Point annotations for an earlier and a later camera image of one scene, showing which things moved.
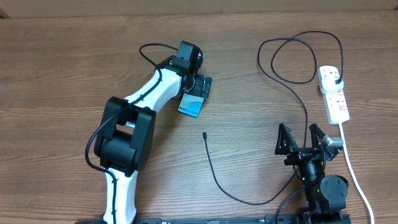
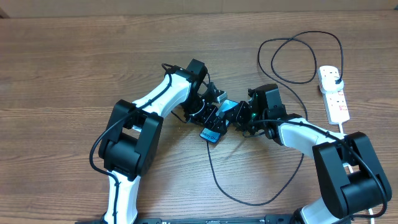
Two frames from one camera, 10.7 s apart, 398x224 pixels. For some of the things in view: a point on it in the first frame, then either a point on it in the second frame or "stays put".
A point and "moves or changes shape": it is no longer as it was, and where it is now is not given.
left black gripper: (198, 89) → (213, 125)
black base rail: (313, 218) stays put
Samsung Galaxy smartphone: (191, 104) moves or changes shape
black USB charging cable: (229, 194) stays put
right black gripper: (297, 154) → (239, 121)
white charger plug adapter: (331, 84) stays put
